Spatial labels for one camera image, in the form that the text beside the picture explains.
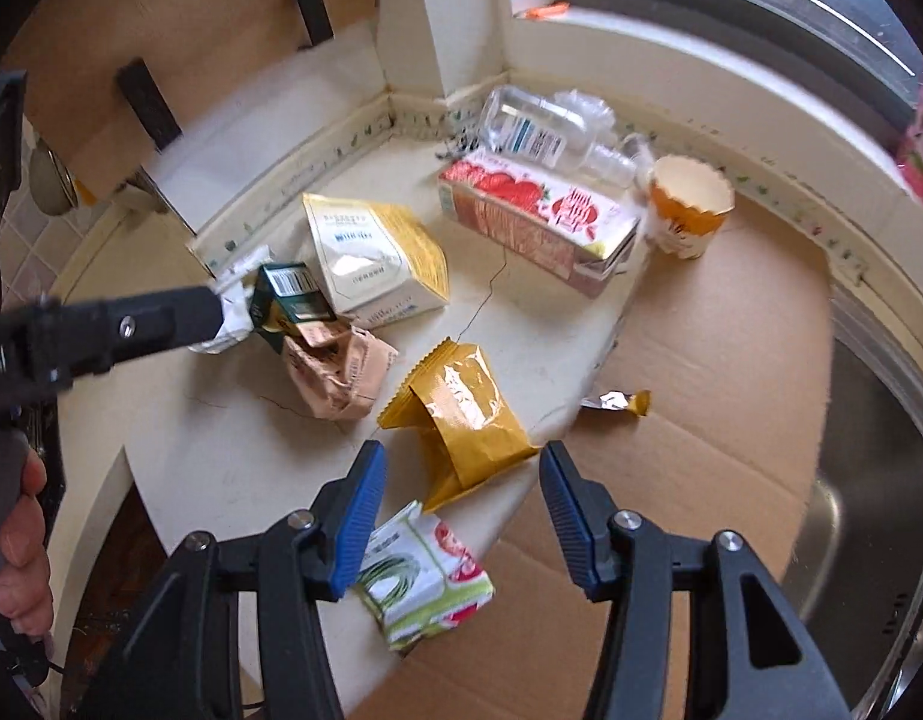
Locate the clear plastic bottle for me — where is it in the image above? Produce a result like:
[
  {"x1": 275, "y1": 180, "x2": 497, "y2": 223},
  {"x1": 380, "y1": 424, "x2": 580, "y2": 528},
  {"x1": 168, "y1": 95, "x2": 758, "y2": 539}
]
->
[{"x1": 480, "y1": 86, "x2": 636, "y2": 188}]

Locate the green white red wrapper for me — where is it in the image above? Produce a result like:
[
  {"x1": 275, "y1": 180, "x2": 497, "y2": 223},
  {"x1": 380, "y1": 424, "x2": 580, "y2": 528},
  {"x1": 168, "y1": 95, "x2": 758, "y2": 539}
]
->
[{"x1": 354, "y1": 499, "x2": 497, "y2": 650}]

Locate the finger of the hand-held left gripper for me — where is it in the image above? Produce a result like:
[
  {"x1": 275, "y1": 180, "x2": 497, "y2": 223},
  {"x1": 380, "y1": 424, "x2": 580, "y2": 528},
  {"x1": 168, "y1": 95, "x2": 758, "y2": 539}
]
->
[{"x1": 56, "y1": 283, "x2": 233, "y2": 374}]

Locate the person's left hand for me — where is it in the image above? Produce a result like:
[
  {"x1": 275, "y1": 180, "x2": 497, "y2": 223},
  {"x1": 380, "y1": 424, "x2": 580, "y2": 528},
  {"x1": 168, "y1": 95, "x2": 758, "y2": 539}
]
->
[{"x1": 0, "y1": 454, "x2": 58, "y2": 644}]

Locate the green drink carton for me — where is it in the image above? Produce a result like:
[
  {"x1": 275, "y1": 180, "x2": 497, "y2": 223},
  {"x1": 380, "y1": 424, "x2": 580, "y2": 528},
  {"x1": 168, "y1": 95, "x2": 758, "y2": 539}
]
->
[{"x1": 251, "y1": 262, "x2": 338, "y2": 357}]

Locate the small torn foil wrapper piece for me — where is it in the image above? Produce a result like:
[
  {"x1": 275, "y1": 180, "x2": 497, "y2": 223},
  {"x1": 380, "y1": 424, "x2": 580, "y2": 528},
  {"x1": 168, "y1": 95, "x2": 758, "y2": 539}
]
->
[{"x1": 581, "y1": 388, "x2": 652, "y2": 419}]

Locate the brown cardboard sheet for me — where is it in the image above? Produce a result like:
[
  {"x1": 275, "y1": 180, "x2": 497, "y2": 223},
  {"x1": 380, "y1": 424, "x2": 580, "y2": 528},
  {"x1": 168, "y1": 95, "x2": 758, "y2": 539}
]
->
[{"x1": 352, "y1": 187, "x2": 837, "y2": 720}]

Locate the orange and white paper cup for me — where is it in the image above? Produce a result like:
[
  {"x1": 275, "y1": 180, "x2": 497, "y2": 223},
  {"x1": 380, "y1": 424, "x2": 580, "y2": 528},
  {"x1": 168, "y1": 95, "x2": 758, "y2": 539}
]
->
[{"x1": 645, "y1": 155, "x2": 735, "y2": 260}]

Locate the dark window frame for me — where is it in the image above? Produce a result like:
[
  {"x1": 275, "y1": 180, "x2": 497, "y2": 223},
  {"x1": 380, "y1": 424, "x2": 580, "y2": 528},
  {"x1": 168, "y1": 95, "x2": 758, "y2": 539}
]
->
[{"x1": 558, "y1": 0, "x2": 923, "y2": 158}]

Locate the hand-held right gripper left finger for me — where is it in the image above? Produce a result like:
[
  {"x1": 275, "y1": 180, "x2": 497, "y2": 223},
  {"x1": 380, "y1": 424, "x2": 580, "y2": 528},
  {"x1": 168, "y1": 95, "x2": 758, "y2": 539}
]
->
[{"x1": 79, "y1": 439, "x2": 387, "y2": 720}]

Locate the crumpled brown paper bag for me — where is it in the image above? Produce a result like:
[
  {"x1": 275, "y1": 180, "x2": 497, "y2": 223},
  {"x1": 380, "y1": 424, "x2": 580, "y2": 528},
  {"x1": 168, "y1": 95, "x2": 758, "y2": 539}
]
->
[{"x1": 281, "y1": 319, "x2": 399, "y2": 421}]

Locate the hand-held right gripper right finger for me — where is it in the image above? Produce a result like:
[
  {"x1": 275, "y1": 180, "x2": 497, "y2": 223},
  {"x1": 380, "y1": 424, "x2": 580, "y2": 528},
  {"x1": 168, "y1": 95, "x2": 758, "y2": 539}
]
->
[{"x1": 540, "y1": 441, "x2": 856, "y2": 720}]

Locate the stainless steel sink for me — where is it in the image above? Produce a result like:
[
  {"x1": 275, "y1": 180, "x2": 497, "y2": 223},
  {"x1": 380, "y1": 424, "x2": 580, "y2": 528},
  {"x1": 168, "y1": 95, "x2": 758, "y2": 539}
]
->
[{"x1": 776, "y1": 285, "x2": 923, "y2": 720}]

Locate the black ribbed panel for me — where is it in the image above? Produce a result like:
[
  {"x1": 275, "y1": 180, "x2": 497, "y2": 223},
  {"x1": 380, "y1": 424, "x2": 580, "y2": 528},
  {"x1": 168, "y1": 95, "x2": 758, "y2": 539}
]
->
[{"x1": 0, "y1": 71, "x2": 29, "y2": 256}]

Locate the black wall bracket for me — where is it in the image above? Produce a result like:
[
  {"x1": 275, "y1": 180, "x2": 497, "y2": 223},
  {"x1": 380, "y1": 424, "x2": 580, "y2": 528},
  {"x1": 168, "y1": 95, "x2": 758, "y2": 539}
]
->
[
  {"x1": 116, "y1": 58, "x2": 185, "y2": 151},
  {"x1": 288, "y1": 0, "x2": 335, "y2": 50}
]

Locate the yellow foil wrapper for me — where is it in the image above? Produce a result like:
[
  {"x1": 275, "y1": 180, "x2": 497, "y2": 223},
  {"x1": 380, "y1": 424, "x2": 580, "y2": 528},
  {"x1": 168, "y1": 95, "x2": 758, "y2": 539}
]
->
[{"x1": 377, "y1": 341, "x2": 542, "y2": 515}]

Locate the pink printed package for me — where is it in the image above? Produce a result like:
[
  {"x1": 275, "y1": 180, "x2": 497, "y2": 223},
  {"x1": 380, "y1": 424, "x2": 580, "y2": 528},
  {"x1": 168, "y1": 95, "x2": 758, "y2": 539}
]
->
[{"x1": 892, "y1": 67, "x2": 923, "y2": 222}]

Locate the red strawberry print carton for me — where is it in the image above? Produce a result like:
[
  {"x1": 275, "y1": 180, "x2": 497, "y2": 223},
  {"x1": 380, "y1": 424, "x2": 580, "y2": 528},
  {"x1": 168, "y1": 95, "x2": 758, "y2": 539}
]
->
[{"x1": 438, "y1": 150, "x2": 642, "y2": 299}]

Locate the wooden wall board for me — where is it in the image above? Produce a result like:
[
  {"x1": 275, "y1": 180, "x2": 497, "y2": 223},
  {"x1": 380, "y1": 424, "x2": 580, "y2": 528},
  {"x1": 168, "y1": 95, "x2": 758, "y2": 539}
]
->
[{"x1": 0, "y1": 0, "x2": 389, "y2": 200}]

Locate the yellow and white pouch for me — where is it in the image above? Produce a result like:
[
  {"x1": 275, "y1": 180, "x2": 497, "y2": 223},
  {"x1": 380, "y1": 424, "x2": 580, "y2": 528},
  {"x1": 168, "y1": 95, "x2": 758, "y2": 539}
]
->
[{"x1": 302, "y1": 193, "x2": 452, "y2": 328}]

